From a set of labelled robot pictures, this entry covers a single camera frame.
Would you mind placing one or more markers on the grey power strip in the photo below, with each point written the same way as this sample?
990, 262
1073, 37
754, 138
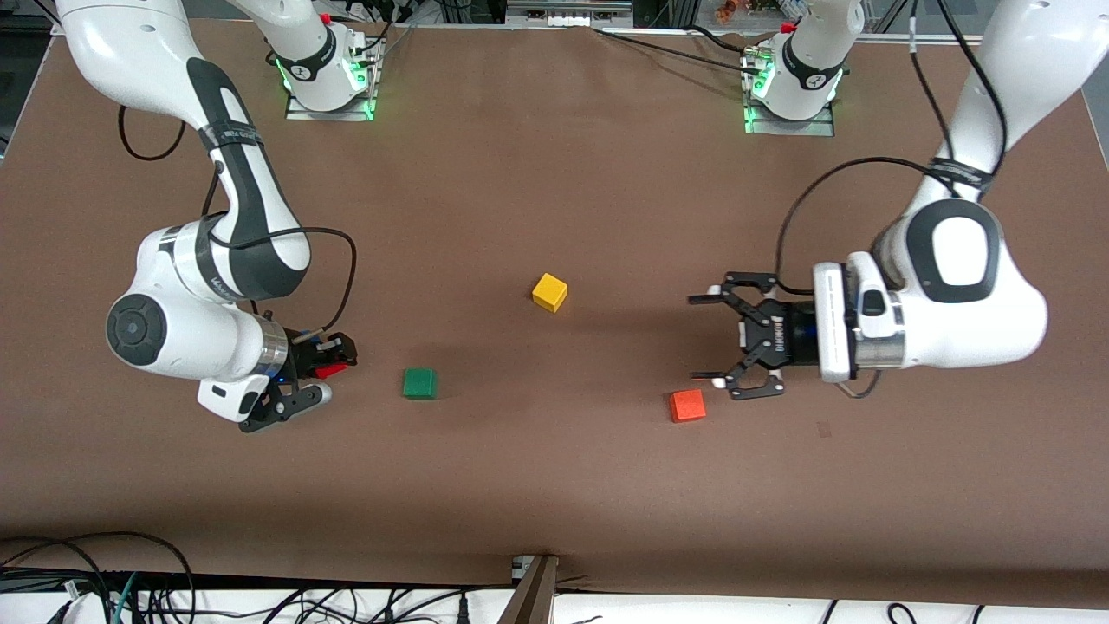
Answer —
567, 16

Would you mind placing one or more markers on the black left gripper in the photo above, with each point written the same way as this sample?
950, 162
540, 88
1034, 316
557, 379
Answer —
787, 334

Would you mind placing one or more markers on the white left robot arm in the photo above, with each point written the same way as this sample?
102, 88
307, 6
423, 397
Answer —
953, 321

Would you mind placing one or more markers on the white round mounting plate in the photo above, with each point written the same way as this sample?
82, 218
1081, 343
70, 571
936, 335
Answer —
833, 347

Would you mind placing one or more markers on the yellow wooden block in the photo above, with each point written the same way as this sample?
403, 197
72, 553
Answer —
549, 292

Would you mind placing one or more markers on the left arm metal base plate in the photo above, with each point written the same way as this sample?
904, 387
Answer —
819, 128

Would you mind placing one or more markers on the green wooden block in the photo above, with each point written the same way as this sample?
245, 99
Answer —
420, 384

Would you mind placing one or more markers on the orange wooden block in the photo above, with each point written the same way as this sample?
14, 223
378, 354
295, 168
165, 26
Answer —
687, 406

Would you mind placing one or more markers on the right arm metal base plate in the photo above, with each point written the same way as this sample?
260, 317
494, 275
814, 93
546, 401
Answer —
299, 114

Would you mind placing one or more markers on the grey aluminium beam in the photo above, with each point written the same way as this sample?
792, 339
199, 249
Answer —
530, 598

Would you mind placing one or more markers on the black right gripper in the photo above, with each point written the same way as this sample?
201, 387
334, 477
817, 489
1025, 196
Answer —
305, 357

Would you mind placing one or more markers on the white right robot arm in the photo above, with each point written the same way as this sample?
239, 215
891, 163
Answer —
191, 338

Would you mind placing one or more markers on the small metal table bracket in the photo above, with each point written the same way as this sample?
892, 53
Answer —
522, 566

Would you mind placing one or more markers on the red wooden block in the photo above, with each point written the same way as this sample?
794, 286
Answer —
329, 372

